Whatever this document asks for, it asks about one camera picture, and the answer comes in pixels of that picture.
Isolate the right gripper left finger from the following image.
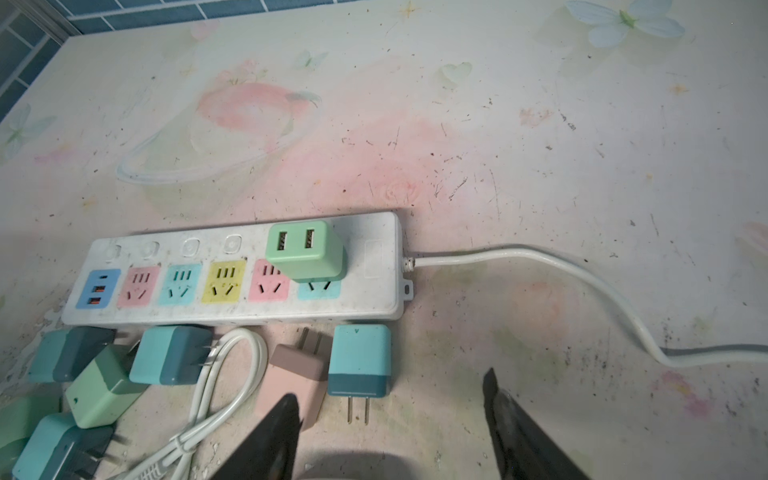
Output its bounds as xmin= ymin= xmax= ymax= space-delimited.
xmin=212 ymin=393 xmax=300 ymax=480

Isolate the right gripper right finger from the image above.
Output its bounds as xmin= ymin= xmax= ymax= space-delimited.
xmin=482 ymin=368 xmax=588 ymax=480

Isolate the teal plug adapter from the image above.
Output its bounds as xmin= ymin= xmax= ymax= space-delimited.
xmin=129 ymin=325 xmax=213 ymax=386
xmin=27 ymin=326 xmax=116 ymax=383
xmin=327 ymin=323 xmax=392 ymax=425
xmin=11 ymin=412 xmax=115 ymax=480

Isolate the green plug adapter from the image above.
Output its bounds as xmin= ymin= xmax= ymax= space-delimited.
xmin=65 ymin=344 xmax=148 ymax=429
xmin=265 ymin=220 xmax=346 ymax=283
xmin=1 ymin=393 xmax=62 ymax=479

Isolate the pink plug adapter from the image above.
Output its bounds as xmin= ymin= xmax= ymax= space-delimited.
xmin=255 ymin=328 xmax=332 ymax=431

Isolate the teal plug adapter top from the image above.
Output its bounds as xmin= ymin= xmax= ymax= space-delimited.
xmin=129 ymin=325 xmax=213 ymax=386

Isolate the white long power strip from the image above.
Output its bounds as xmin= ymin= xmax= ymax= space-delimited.
xmin=61 ymin=212 xmax=414 ymax=328

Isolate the white bundled cable with plug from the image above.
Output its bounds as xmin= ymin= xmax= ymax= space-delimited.
xmin=119 ymin=327 xmax=269 ymax=480

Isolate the white power strip cable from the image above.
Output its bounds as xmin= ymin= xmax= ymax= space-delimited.
xmin=403 ymin=244 xmax=768 ymax=369

